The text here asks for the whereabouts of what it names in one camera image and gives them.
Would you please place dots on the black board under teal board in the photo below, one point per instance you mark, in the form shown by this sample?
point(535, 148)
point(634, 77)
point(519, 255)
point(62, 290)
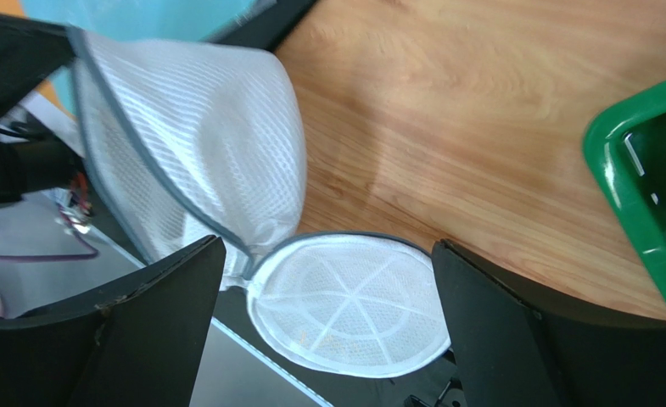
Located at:
point(265, 26)

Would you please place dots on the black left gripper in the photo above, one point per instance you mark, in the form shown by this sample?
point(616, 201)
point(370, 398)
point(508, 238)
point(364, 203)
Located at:
point(32, 159)

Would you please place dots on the green plastic tray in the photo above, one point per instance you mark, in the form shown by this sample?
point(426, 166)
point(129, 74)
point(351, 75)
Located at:
point(625, 150)

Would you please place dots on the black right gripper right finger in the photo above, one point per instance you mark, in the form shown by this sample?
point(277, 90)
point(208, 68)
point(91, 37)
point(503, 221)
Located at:
point(518, 342)

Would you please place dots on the white mesh laundry bag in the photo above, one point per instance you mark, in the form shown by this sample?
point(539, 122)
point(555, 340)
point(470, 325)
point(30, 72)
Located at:
point(216, 127)

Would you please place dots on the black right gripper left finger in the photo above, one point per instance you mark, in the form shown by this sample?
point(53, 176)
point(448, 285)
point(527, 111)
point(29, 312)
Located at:
point(135, 341)

